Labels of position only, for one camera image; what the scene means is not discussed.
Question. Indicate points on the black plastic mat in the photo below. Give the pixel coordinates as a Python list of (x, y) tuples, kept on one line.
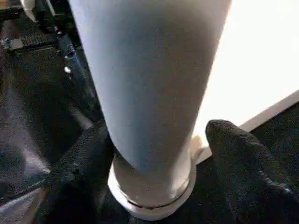
[(37, 121)]

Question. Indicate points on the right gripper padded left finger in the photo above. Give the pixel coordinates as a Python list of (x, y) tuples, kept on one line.
[(74, 177)]

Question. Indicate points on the white plastic table top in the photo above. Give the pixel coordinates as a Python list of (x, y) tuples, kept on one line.
[(261, 60)]

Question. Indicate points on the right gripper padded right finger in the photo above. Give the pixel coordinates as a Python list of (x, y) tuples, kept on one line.
[(252, 172)]

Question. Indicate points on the white plastic table leg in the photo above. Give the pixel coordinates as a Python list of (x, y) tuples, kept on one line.
[(149, 93)]

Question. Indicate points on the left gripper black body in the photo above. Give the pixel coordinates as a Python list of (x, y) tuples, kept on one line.
[(60, 51)]

